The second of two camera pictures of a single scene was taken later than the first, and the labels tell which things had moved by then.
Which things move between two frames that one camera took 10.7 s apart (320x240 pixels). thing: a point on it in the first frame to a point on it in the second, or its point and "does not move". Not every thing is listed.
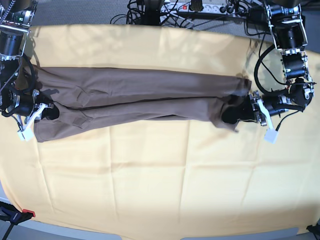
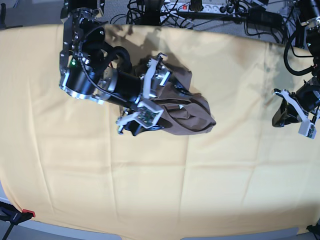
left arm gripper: (36, 111) to (157, 75)
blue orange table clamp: (10, 213) does not move
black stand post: (152, 12) does not move
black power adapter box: (257, 16) does not move
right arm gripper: (248, 108) to (285, 115)
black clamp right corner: (315, 229) does not move
